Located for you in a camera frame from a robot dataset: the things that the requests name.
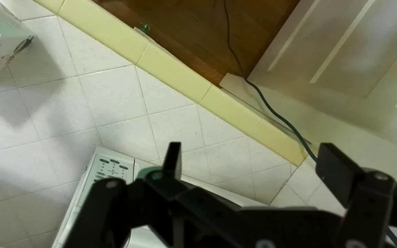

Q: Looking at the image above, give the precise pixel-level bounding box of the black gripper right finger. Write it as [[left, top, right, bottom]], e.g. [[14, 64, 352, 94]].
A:
[[316, 142, 397, 248]]

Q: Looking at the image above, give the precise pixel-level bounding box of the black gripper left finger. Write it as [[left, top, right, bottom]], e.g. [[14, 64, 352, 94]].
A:
[[65, 141, 183, 248]]

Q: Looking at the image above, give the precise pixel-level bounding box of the white microwave oven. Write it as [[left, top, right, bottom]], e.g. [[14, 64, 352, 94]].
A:
[[51, 145, 273, 248]]

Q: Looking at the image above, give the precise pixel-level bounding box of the white panelled door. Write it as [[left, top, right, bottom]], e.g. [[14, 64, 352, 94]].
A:
[[245, 0, 397, 156]]

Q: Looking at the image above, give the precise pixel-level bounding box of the white printed cardboard box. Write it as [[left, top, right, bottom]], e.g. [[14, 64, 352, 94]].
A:
[[0, 0, 36, 87]]

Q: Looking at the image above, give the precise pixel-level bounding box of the black floor cable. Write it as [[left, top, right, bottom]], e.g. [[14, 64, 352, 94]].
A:
[[221, 0, 320, 163]]

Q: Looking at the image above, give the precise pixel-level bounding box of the small metal bracket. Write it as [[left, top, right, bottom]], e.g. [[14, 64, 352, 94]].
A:
[[135, 21, 156, 37]]

